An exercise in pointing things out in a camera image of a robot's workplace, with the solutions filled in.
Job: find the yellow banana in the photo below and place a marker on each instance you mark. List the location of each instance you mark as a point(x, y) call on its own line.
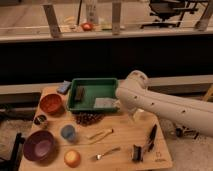
point(95, 137)

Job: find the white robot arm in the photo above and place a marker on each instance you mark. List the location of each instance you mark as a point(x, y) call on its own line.
point(133, 93)

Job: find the red bowl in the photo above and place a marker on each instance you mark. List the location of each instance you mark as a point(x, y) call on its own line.
point(51, 104)

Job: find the purple bowl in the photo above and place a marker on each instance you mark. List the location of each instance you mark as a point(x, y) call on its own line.
point(38, 145)

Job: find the green plastic tray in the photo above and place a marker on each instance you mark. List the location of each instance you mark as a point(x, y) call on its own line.
point(93, 88)

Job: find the dark block in tray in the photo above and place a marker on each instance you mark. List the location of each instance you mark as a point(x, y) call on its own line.
point(79, 93)

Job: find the bunch of dark grapes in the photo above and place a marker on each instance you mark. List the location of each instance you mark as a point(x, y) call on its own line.
point(86, 119)

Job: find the blue sponge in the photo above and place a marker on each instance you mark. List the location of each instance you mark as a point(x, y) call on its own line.
point(64, 87)

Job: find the blue cup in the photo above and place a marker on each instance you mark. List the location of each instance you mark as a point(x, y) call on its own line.
point(68, 132)

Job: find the red apple in background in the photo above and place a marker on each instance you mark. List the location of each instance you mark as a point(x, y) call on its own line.
point(87, 26)

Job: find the metal spoon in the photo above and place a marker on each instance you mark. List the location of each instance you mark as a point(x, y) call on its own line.
point(99, 156)

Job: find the wooden table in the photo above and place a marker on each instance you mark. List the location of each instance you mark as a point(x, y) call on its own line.
point(126, 134)

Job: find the small dark can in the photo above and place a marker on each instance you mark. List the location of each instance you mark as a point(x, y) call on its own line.
point(41, 121)

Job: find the black binder clip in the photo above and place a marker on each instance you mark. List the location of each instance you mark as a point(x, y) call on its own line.
point(137, 153)

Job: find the orange fruit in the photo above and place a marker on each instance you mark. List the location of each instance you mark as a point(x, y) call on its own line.
point(72, 158)

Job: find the black office chair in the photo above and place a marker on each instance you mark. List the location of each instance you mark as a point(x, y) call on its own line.
point(170, 13)

